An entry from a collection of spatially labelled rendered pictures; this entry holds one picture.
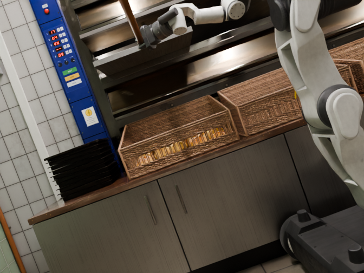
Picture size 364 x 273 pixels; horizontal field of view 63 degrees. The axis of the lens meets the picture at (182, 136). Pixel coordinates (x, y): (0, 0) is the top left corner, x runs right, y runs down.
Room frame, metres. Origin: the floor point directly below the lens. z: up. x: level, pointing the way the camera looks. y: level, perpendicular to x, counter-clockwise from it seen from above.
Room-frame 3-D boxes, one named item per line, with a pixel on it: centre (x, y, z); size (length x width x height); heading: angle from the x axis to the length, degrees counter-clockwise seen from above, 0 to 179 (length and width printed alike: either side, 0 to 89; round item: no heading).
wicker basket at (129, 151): (1.60, 0.03, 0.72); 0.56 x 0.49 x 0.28; 91
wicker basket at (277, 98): (1.60, -0.56, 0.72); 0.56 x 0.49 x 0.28; 88
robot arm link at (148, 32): (1.45, -0.05, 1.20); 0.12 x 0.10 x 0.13; 56
